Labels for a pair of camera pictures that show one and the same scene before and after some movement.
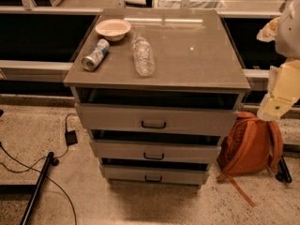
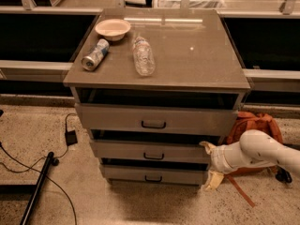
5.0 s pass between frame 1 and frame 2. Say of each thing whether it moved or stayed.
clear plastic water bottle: stayed
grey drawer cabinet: stayed
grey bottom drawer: stayed
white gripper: moved
